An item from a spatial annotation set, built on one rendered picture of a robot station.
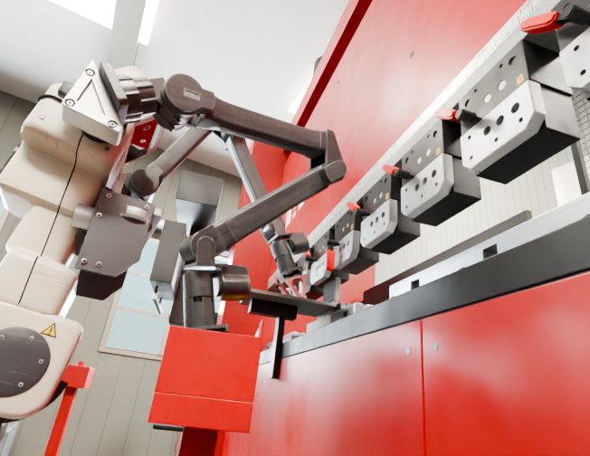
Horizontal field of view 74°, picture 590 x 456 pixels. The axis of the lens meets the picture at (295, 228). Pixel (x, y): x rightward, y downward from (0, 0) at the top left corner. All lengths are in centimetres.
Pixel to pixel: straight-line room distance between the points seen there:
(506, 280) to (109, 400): 425
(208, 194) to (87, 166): 160
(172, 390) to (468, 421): 44
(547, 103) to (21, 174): 90
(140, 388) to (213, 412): 383
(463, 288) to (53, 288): 65
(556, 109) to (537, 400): 44
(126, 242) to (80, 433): 378
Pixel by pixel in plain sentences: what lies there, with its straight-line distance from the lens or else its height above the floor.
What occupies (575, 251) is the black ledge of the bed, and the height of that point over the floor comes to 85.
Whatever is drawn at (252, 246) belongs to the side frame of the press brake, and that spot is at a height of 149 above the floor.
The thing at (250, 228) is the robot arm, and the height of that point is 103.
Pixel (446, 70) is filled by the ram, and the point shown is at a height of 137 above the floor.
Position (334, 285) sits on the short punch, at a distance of 127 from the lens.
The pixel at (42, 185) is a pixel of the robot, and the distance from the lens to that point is 89.
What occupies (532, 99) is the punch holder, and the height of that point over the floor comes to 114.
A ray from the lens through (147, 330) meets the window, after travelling 453.
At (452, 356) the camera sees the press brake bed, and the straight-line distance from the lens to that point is 50.
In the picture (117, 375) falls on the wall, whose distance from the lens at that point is 450.
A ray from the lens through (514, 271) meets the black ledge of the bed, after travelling 45.
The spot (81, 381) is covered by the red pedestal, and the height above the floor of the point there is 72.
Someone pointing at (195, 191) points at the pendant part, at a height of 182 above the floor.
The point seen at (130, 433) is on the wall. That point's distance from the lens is 455.
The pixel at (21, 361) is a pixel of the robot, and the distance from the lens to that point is 78.
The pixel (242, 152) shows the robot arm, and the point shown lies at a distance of 136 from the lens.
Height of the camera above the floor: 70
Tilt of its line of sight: 25 degrees up
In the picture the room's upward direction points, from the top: 7 degrees clockwise
